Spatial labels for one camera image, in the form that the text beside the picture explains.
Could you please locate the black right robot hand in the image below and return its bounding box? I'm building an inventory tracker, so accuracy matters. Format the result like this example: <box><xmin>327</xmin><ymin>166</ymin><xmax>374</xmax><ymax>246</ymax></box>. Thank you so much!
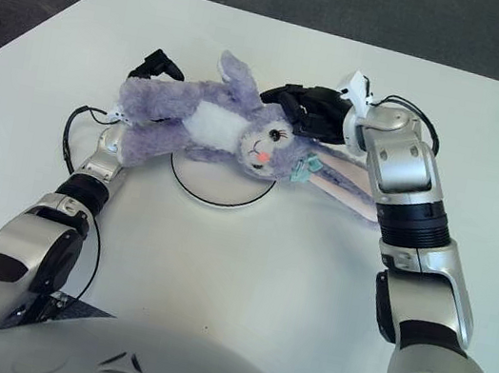
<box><xmin>252</xmin><ymin>75</ymin><xmax>359</xmax><ymax>149</ymax></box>

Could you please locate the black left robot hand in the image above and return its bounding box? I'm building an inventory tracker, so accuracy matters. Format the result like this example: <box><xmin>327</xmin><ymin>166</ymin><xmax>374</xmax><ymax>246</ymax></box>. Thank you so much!
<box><xmin>126</xmin><ymin>43</ymin><xmax>188</xmax><ymax>88</ymax></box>

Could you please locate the purple plush bunny doll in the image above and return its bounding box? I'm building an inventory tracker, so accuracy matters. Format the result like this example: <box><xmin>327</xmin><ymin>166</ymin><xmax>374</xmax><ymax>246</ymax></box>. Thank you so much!
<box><xmin>102</xmin><ymin>32</ymin><xmax>408</xmax><ymax>230</ymax></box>

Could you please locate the white plate with black rim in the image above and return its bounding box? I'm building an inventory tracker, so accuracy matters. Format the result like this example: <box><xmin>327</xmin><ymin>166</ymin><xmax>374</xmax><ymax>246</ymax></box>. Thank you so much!
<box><xmin>162</xmin><ymin>150</ymin><xmax>278</xmax><ymax>219</ymax></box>

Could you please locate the white right wrist cable clip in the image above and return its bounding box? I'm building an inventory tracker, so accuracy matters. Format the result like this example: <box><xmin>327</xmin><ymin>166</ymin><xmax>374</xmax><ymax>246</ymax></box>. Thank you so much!
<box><xmin>332</xmin><ymin>67</ymin><xmax>380</xmax><ymax>122</ymax></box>

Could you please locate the white wrist cable clip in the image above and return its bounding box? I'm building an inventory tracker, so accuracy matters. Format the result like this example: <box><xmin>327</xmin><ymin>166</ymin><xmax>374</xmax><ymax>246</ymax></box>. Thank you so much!
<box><xmin>332</xmin><ymin>67</ymin><xmax>380</xmax><ymax>122</ymax></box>
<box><xmin>106</xmin><ymin>101</ymin><xmax>132</xmax><ymax>124</ymax></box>

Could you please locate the white left wrist cable clip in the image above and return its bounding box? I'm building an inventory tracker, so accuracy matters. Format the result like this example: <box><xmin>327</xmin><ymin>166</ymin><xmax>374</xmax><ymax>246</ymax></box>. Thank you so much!
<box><xmin>106</xmin><ymin>101</ymin><xmax>132</xmax><ymax>124</ymax></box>

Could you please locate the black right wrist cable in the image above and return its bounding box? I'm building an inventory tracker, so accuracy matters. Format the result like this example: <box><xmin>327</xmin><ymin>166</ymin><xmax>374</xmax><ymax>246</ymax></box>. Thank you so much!
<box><xmin>366</xmin><ymin>91</ymin><xmax>449</xmax><ymax>158</ymax></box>

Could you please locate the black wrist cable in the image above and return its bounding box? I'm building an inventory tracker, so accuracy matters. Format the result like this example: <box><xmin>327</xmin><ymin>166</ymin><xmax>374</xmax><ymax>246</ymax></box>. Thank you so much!
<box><xmin>366</xmin><ymin>91</ymin><xmax>449</xmax><ymax>158</ymax></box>
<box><xmin>56</xmin><ymin>101</ymin><xmax>117</xmax><ymax>179</ymax></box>

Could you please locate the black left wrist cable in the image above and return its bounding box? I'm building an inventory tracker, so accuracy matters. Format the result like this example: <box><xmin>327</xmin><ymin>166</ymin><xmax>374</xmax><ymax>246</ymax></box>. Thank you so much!
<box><xmin>56</xmin><ymin>101</ymin><xmax>117</xmax><ymax>179</ymax></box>

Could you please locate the thin black left elbow cable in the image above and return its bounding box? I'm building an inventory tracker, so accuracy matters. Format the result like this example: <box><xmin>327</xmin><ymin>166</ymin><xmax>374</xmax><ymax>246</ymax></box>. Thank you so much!
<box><xmin>64</xmin><ymin>214</ymin><xmax>109</xmax><ymax>304</ymax></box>

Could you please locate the metal bracket under table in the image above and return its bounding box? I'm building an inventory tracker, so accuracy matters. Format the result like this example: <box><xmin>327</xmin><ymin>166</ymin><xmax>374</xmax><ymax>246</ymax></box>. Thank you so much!
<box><xmin>15</xmin><ymin>284</ymin><xmax>70</xmax><ymax>326</ymax></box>

